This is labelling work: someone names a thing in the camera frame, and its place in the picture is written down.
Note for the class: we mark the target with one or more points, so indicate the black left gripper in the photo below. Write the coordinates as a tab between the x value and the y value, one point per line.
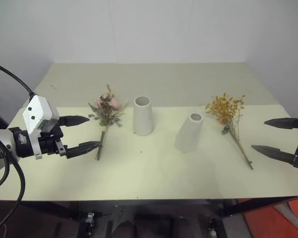
49	145

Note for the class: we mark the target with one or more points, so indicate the small metal latch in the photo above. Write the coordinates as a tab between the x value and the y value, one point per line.
90	217

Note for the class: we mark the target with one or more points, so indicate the yellow dried flower bouquet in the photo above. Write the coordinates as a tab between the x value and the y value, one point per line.
226	105

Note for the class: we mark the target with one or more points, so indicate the red orange floor object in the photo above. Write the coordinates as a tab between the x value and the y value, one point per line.
268	223

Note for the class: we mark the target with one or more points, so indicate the black metal table frame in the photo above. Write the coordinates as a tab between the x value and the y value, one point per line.
250	205

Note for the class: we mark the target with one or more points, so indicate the white round tapered vase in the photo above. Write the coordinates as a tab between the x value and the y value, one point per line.
142	119

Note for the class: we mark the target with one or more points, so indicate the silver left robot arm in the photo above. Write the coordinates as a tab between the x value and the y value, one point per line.
1	136

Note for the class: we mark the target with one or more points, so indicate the pink dried flower bouquet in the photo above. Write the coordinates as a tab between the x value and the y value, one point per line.
106	109

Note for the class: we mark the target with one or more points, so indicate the white angular tapered vase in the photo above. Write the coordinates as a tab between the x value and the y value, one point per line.
188	136

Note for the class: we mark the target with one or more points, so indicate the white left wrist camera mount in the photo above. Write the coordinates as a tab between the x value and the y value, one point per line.
37	109

